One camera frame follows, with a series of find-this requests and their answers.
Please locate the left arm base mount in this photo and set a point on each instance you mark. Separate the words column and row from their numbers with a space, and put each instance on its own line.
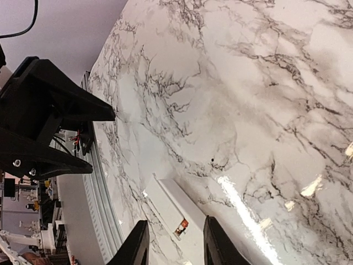
column 74, row 137

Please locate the front aluminium rail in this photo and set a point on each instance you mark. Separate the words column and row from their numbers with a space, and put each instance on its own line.
column 105, row 224

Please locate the white remote control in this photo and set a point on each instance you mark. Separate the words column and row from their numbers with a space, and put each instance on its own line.
column 171, row 205

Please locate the orange battery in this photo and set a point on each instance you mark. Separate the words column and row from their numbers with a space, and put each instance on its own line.
column 182, row 227

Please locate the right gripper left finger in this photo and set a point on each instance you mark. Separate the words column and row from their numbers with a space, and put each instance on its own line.
column 135, row 249

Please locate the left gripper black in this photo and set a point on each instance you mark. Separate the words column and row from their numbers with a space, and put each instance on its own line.
column 34, row 102

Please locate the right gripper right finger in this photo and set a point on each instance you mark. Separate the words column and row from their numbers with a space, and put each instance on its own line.
column 218, row 247

